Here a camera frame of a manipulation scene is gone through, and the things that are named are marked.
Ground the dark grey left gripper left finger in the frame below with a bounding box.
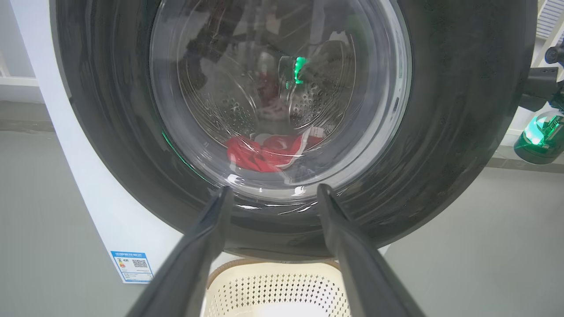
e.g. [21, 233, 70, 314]
[126, 186, 234, 317]

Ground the red and white garment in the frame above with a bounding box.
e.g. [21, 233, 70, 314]
[226, 125, 329, 173]

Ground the cream perforated laundry basket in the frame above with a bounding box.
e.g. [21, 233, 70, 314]
[204, 259, 353, 317]

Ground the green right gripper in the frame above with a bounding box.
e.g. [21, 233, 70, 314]
[513, 110, 564, 166]

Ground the white front-load washing machine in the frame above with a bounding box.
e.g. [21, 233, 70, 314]
[10, 0, 390, 285]

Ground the blue energy label sticker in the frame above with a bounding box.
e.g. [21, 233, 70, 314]
[110, 251, 155, 284]

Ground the black round glass washer door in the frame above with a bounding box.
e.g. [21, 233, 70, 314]
[49, 0, 539, 261]

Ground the white slatted panel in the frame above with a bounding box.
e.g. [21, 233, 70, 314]
[535, 0, 564, 41]

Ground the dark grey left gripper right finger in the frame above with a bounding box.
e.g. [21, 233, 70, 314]
[317, 184, 426, 317]

